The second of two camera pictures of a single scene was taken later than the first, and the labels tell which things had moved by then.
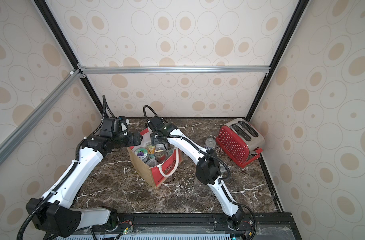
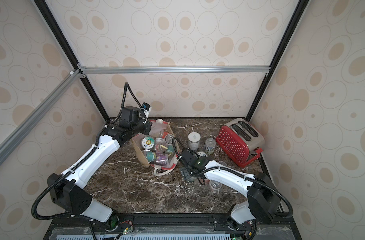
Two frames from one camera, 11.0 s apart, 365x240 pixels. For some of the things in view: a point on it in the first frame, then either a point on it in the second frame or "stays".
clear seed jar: [210, 143] stays
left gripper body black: [123, 139] to [139, 126]
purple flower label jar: [142, 153] to [147, 142]
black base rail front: [267, 226] stays
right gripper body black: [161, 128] to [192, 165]
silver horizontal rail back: [174, 70] stays
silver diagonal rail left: [2, 151] stays
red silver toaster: [241, 140] stays
